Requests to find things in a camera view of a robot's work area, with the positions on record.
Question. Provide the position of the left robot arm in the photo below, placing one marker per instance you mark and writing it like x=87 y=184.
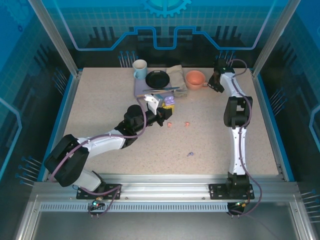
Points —
x=105 y=142

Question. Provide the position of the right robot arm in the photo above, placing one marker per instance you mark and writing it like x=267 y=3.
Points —
x=238 y=150

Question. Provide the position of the metal fork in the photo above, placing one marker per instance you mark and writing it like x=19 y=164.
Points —
x=180 y=90

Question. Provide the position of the orange cup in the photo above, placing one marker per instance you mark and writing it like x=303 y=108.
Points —
x=195 y=80

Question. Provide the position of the wooden chopstick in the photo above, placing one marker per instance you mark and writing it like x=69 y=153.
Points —
x=141 y=95

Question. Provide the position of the black plate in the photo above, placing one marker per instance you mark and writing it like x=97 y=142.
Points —
x=157 y=79

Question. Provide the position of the lavender tray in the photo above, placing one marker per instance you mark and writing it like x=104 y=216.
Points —
x=140 y=87

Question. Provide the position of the beige folded cloth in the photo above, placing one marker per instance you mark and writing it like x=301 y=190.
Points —
x=177 y=75

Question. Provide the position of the light blue mug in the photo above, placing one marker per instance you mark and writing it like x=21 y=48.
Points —
x=140 y=72

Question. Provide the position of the small LED connector board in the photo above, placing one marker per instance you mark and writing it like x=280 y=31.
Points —
x=241 y=204
x=95 y=203

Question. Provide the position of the steel shelf panel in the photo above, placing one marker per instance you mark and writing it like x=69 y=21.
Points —
x=162 y=225

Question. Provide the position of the aluminium frame post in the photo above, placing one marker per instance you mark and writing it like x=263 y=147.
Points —
x=270 y=40
x=61 y=40

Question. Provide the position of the blue edged table side rail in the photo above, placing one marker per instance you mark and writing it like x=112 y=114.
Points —
x=268 y=125
x=61 y=125

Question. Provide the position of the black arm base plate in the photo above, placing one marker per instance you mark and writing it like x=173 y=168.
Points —
x=215 y=191
x=119 y=196

